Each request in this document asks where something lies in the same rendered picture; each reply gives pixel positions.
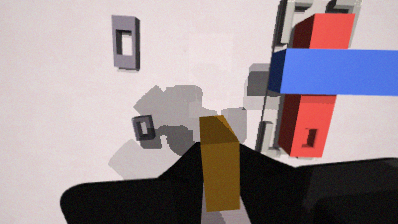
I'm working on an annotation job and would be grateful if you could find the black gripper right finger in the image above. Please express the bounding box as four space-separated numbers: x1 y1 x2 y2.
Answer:
240 144 398 224

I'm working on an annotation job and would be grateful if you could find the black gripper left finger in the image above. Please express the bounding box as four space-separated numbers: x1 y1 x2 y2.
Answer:
60 142 204 224

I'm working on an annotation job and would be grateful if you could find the blue bar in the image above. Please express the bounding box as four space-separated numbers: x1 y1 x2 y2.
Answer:
268 49 398 97

